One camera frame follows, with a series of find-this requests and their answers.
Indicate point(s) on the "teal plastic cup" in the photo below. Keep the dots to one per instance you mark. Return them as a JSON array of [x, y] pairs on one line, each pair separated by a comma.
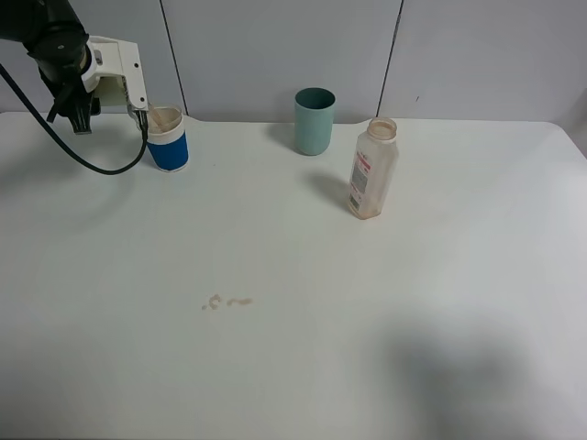
[[314, 112]]

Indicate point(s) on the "clear plastic beverage bottle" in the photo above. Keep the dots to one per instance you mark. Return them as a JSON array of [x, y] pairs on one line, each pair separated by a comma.
[[376, 155]]

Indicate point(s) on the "blue and white paper cup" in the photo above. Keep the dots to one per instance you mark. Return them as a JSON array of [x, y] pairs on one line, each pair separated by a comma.
[[167, 141]]

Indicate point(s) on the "light green plastic cup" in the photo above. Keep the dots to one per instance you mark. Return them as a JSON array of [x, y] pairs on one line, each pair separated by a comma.
[[124, 91]]

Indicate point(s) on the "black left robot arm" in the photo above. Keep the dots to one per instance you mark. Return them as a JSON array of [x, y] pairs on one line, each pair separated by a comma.
[[26, 21]]

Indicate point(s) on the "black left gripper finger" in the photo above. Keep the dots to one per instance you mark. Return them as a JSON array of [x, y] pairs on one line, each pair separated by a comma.
[[79, 108]]

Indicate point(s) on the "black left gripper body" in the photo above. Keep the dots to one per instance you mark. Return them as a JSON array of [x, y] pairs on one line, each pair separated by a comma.
[[62, 58]]

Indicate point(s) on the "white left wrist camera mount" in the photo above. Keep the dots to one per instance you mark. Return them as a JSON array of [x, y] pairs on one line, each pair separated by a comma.
[[111, 57]]

